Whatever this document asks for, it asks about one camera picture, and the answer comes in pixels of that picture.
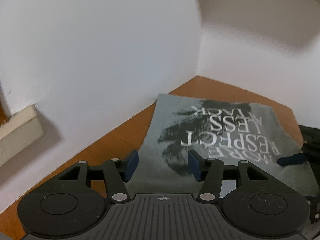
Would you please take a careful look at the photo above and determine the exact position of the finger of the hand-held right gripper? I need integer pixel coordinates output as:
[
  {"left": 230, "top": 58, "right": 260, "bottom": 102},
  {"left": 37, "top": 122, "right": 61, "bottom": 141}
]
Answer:
[
  {"left": 277, "top": 151, "right": 308, "bottom": 167},
  {"left": 305, "top": 194, "right": 320, "bottom": 224}
]

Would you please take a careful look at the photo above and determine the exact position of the white wall shelf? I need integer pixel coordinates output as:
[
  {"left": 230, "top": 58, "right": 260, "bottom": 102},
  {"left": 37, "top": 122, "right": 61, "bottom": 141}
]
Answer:
[{"left": 191, "top": 0, "right": 320, "bottom": 49}]

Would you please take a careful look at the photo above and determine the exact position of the grey sweatshirt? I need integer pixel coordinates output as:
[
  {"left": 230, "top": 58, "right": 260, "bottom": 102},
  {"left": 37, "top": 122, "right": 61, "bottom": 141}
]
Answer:
[{"left": 124, "top": 94, "right": 315, "bottom": 198}]

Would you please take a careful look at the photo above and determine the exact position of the beige window sill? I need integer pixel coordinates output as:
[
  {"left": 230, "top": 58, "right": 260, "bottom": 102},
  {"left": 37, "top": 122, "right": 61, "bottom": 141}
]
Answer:
[{"left": 0, "top": 105, "right": 46, "bottom": 167}]

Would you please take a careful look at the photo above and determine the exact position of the wooden window frame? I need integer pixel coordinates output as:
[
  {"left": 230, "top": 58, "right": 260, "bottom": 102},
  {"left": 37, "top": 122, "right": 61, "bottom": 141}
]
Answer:
[{"left": 0, "top": 90, "right": 10, "bottom": 128}]

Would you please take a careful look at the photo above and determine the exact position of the black bag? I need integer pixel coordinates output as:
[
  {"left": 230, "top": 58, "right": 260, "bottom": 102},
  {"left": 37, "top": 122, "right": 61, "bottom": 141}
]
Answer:
[{"left": 298, "top": 125, "right": 320, "bottom": 162}]

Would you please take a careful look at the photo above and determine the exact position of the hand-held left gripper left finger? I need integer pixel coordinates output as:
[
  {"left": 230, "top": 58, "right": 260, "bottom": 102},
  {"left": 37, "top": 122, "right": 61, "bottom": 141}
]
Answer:
[{"left": 59, "top": 150, "right": 139, "bottom": 204}]

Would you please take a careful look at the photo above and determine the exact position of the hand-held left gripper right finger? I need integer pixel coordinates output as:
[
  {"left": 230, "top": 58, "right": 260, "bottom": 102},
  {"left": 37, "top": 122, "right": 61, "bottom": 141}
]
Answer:
[{"left": 188, "top": 149, "right": 269, "bottom": 204}]

